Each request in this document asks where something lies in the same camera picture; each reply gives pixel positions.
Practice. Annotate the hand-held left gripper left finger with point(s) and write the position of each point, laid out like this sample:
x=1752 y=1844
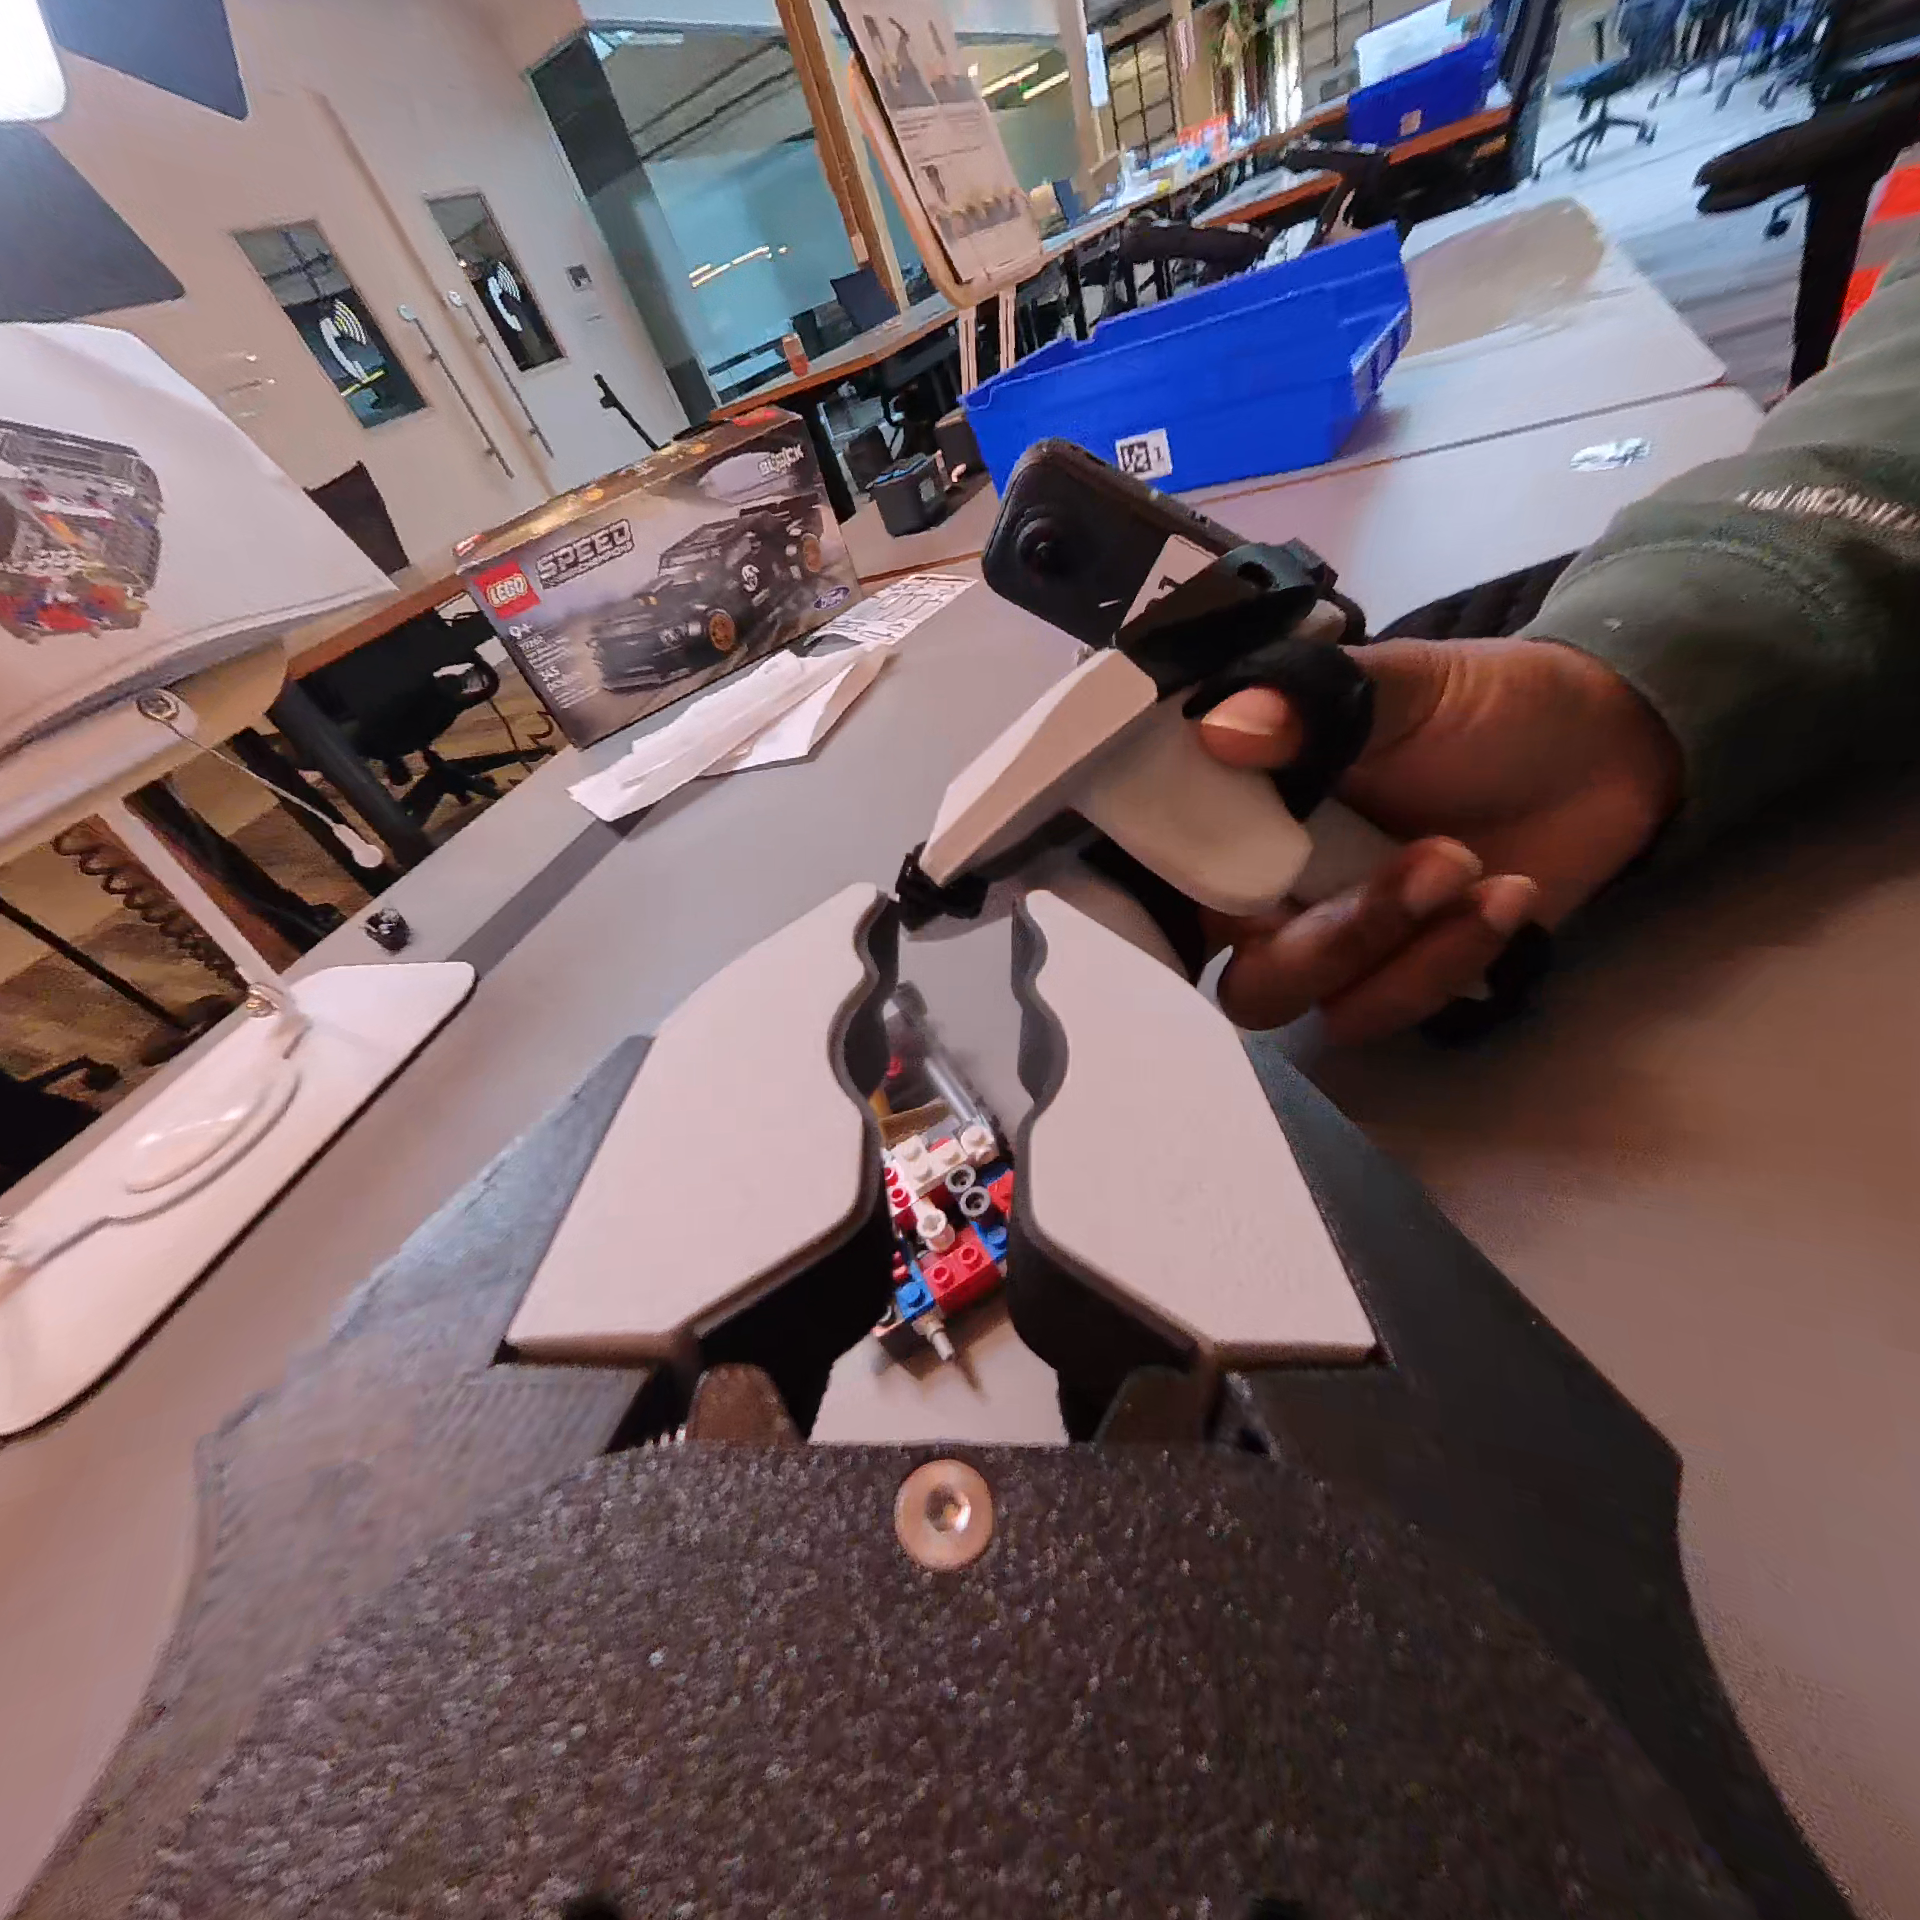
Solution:
x=693 y=1184

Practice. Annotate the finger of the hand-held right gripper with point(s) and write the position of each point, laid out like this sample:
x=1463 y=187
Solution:
x=1034 y=766
x=1200 y=831

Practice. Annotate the white paper bags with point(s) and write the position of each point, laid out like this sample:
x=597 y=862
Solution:
x=720 y=739

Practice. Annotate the printed white sheet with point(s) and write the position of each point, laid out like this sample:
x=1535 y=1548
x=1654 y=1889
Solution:
x=896 y=606

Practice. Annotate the lego set box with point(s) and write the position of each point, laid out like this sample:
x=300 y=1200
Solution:
x=667 y=586

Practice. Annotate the person's right forearm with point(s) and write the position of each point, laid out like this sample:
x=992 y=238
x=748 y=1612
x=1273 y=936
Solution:
x=1774 y=567

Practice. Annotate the poster on wooden easel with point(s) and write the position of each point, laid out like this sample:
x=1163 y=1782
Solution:
x=947 y=134

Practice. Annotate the small black box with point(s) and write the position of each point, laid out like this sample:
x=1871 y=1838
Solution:
x=906 y=491

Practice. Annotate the blue bin with white label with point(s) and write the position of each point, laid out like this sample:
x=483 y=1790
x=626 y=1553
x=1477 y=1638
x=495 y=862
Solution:
x=1200 y=376

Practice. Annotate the open instruction booklet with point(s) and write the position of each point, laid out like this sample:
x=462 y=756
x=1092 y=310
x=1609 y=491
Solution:
x=154 y=518

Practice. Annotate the partly built lego car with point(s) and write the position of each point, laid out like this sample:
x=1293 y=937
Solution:
x=947 y=1200

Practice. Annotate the person's right hand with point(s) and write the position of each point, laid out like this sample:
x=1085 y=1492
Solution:
x=1496 y=798

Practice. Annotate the blue plastic bin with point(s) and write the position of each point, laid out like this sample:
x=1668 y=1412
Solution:
x=1431 y=92

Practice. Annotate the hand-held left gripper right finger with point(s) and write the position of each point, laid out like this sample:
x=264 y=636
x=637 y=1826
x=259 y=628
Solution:
x=1191 y=1184

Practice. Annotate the white book stand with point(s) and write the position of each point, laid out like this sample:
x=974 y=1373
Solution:
x=184 y=1155

